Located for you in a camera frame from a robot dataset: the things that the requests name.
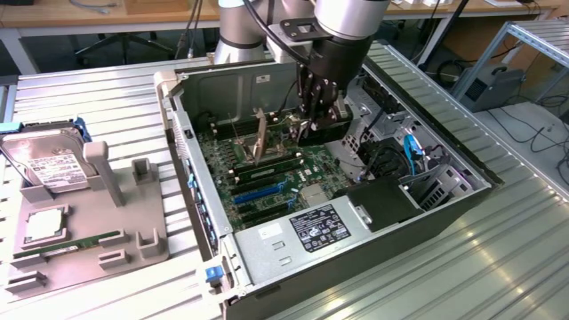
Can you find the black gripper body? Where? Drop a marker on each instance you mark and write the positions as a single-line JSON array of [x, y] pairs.
[[342, 60]]

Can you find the green graphics card with fan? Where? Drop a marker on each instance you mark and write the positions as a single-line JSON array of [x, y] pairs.
[[326, 135]]

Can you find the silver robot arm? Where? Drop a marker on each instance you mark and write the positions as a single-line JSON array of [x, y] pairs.
[[346, 16]]

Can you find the green motherboard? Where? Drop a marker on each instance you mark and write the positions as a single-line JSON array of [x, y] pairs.
[[319, 160]]

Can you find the metal disk bay cage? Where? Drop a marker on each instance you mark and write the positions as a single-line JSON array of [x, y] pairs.
[[399, 121]]

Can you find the thin metal locking lever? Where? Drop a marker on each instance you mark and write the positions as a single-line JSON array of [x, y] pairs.
[[235, 128]]

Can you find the CPU socket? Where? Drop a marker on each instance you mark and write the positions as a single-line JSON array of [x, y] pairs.
[[243, 150]]

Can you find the installed green RAM stick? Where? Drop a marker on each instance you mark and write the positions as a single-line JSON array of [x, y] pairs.
[[266, 172]]

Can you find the black stand pole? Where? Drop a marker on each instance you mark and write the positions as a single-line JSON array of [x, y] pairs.
[[445, 30]]

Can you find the silver chipset heatsink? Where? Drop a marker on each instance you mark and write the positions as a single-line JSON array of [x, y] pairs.
[[315, 193]]

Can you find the black long expansion slot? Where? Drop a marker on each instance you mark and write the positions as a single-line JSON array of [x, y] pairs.
[[263, 209], [257, 186], [266, 220]]

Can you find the blue expansion slot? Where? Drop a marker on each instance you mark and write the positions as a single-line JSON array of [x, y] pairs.
[[259, 195]]

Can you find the office chair base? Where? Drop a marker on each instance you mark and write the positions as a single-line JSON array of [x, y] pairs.
[[127, 41]]

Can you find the grey power supply with label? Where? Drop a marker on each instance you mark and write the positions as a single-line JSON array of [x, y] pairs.
[[266, 256]]

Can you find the open black PC case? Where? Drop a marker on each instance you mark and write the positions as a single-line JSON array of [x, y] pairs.
[[355, 266]]

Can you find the wooden desk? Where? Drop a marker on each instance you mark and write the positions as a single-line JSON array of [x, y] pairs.
[[87, 20]]

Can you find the blue case latch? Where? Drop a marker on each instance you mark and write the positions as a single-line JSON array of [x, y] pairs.
[[213, 273]]

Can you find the silver hard disk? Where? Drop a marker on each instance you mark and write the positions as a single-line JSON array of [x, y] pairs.
[[44, 160]]

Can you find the grey parts rack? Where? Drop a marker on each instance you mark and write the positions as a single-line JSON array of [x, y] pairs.
[[87, 226]]

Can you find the loose green RAM stick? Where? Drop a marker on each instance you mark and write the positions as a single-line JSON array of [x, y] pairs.
[[66, 247]]

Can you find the silver CPU chip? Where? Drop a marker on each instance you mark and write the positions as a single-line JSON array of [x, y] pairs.
[[44, 226]]

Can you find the wrist camera with grey mount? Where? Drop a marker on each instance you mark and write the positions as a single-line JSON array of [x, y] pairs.
[[293, 40]]

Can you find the black plastic duct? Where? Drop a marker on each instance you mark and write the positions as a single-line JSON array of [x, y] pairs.
[[377, 203]]

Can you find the aluminium frame rack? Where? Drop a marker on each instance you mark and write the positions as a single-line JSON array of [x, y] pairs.
[[533, 36]]

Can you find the blue disk bracket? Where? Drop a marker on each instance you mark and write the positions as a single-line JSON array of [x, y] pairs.
[[81, 128]]

